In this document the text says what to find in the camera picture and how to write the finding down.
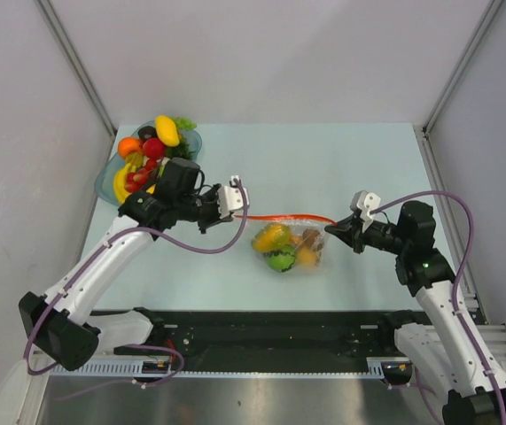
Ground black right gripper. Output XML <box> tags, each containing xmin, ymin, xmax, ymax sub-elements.
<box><xmin>325</xmin><ymin>211</ymin><xmax>409</xmax><ymax>255</ymax></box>

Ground clear zip bag orange zipper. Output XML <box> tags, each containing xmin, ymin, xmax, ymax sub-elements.
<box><xmin>243</xmin><ymin>213</ymin><xmax>336</xmax><ymax>274</ymax></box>

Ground green watermelon ball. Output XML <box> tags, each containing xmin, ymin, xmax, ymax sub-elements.
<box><xmin>263</xmin><ymin>244</ymin><xmax>297</xmax><ymax>273</ymax></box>

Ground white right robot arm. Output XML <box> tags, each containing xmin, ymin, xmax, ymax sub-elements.
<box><xmin>325</xmin><ymin>190</ymin><xmax>506</xmax><ymax>424</ymax></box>

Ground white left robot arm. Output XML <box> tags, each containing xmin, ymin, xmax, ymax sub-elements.
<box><xmin>19</xmin><ymin>158</ymin><xmax>250</xmax><ymax>371</ymax></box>

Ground brown kiwi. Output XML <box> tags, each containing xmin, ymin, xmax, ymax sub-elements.
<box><xmin>300</xmin><ymin>228</ymin><xmax>324</xmax><ymax>251</ymax></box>

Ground green pineapple leaves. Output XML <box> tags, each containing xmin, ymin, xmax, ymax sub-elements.
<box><xmin>165</xmin><ymin>135</ymin><xmax>193</xmax><ymax>160</ymax></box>

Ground red pomegranate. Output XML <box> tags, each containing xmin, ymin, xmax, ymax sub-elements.
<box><xmin>143</xmin><ymin>137</ymin><xmax>166</xmax><ymax>160</ymax></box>

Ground green grapes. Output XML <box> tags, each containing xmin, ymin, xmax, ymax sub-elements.
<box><xmin>171</xmin><ymin>117</ymin><xmax>197</xmax><ymax>132</ymax></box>

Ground yellow banana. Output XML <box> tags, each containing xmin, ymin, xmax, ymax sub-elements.
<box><xmin>113</xmin><ymin>152</ymin><xmax>144</xmax><ymax>205</ymax></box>

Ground yellow lemon mango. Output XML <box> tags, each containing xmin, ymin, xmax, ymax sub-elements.
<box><xmin>154</xmin><ymin>115</ymin><xmax>180</xmax><ymax>147</ymax></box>

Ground dark purple fruit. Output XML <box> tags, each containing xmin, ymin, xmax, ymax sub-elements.
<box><xmin>137</xmin><ymin>126</ymin><xmax>157</xmax><ymax>142</ymax></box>

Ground orange persimmon fruit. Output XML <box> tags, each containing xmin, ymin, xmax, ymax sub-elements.
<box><xmin>117</xmin><ymin>136</ymin><xmax>144</xmax><ymax>159</ymax></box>

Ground blue-grey fruit tray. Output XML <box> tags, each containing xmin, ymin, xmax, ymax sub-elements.
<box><xmin>94</xmin><ymin>129</ymin><xmax>202</xmax><ymax>207</ymax></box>

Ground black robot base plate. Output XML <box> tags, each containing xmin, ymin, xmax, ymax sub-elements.
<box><xmin>88</xmin><ymin>307</ymin><xmax>440</xmax><ymax>373</ymax></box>

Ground white cable duct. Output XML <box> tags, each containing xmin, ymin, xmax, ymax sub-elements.
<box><xmin>51</xmin><ymin>359</ymin><xmax>385</xmax><ymax>380</ymax></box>

